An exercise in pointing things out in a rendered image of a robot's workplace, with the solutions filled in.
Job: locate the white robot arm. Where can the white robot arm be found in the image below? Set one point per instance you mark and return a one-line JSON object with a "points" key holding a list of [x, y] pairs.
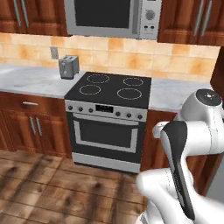
{"points": [[204, 132]]}

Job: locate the grey fridge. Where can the grey fridge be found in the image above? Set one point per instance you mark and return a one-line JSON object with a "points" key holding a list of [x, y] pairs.
{"points": [[217, 186]]}

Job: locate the black oven knob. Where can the black oven knob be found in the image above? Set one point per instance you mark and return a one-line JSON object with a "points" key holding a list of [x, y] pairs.
{"points": [[70, 107], [139, 116], [90, 110], [128, 115], [80, 109], [117, 113]]}

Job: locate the black hob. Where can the black hob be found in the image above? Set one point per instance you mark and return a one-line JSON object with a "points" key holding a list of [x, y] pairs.
{"points": [[110, 89]]}

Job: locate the black oven door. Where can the black oven door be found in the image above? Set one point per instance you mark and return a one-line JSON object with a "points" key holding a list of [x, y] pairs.
{"points": [[105, 135]]}

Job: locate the silver and black oven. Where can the silver and black oven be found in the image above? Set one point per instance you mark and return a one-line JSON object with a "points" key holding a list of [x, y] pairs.
{"points": [[105, 163]]}

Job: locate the brown wooden cupboard door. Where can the brown wooden cupboard door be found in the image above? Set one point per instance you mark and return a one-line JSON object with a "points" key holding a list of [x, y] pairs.
{"points": [[14, 131], [46, 16], [204, 169], [7, 14], [178, 20], [218, 20], [55, 137], [153, 151]]}

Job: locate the silver toaster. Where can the silver toaster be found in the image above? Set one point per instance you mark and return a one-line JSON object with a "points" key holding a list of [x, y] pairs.
{"points": [[69, 67]]}

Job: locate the brown wooden drawer front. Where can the brown wooden drawer front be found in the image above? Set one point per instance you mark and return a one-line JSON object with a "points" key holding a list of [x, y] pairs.
{"points": [[49, 105]]}

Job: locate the silver microwave oven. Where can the silver microwave oven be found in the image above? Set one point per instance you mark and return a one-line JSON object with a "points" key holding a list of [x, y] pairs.
{"points": [[102, 14]]}

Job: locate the dark brown cupboard side panel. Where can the dark brown cupboard side panel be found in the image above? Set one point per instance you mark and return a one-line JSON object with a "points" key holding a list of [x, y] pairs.
{"points": [[218, 73]]}

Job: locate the grey wall outlet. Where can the grey wall outlet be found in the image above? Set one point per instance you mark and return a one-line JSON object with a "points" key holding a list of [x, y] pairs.
{"points": [[54, 52]]}

